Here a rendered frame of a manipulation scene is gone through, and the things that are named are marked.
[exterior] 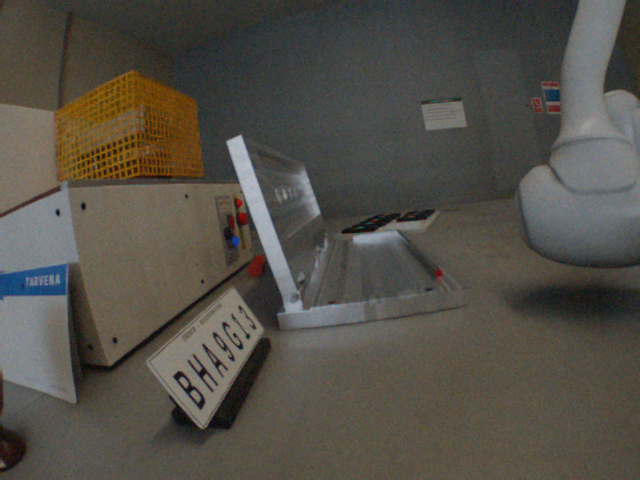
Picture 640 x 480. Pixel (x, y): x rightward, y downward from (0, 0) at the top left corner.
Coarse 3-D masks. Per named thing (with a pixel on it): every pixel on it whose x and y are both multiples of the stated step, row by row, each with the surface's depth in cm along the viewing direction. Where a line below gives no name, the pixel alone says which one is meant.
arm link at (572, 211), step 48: (624, 0) 16; (576, 48) 22; (576, 96) 23; (576, 144) 22; (624, 144) 19; (528, 192) 27; (576, 192) 22; (624, 192) 19; (528, 240) 28; (576, 240) 23; (624, 240) 19
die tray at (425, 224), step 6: (432, 216) 107; (438, 216) 112; (390, 222) 108; (396, 222) 105; (402, 222) 103; (408, 222) 101; (426, 222) 95; (432, 222) 97; (384, 228) 96; (408, 228) 89; (414, 228) 87; (420, 228) 85; (426, 228) 86; (336, 234) 99; (342, 234) 97; (348, 234) 95; (354, 234) 93; (360, 234) 92
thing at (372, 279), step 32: (320, 256) 64; (352, 256) 59; (384, 256) 55; (320, 288) 41; (352, 288) 40; (384, 288) 38; (416, 288) 36; (448, 288) 33; (288, 320) 35; (320, 320) 35; (352, 320) 35
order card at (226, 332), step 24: (216, 312) 27; (240, 312) 31; (192, 336) 22; (216, 336) 25; (240, 336) 28; (168, 360) 18; (192, 360) 20; (216, 360) 23; (240, 360) 26; (168, 384) 17; (192, 384) 19; (216, 384) 21; (192, 408) 17; (216, 408) 19
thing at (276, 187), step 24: (240, 144) 33; (240, 168) 33; (264, 168) 43; (288, 168) 61; (264, 192) 35; (288, 192) 54; (312, 192) 76; (264, 216) 34; (288, 216) 48; (312, 216) 71; (264, 240) 34; (288, 240) 38; (312, 240) 54; (288, 264) 35; (312, 264) 49; (288, 288) 35
